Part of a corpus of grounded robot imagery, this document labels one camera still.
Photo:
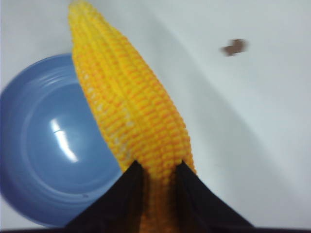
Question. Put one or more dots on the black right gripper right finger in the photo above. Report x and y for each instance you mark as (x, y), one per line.
(198, 207)

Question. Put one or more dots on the small brown table mark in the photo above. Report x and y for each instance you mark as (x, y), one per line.
(236, 46)

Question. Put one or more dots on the blue round plate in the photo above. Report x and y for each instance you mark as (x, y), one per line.
(54, 162)

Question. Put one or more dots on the yellow corn cob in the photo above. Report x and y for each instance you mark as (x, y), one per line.
(135, 115)

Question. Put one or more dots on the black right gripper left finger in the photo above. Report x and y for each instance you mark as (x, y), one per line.
(119, 208)

